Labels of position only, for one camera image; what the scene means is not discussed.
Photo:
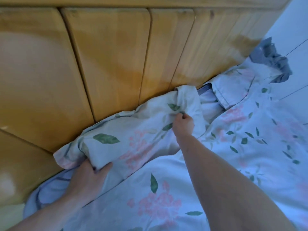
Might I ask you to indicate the person's right hand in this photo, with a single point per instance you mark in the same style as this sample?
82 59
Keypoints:
184 126

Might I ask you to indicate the person's left forearm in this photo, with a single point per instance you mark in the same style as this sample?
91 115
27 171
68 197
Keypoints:
45 216

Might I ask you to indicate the person's left hand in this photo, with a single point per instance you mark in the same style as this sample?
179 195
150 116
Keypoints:
84 180

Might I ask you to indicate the grey-blue ruffled cloth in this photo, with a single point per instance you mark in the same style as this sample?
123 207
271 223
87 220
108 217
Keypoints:
272 58

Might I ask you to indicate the floral light blue pillow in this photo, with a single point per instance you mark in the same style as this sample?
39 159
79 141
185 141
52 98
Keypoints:
231 86
134 139

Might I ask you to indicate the wooden headboard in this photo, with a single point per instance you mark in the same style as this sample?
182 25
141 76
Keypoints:
101 60

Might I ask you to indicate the person's right forearm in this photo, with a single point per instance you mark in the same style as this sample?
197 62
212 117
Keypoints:
223 187

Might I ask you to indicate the floral light blue duvet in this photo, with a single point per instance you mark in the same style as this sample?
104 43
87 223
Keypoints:
252 146

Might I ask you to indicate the person's left thumb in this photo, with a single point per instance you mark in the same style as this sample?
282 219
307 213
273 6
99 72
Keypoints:
104 168

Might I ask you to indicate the person's right fingers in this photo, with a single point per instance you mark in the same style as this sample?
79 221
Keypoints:
181 117

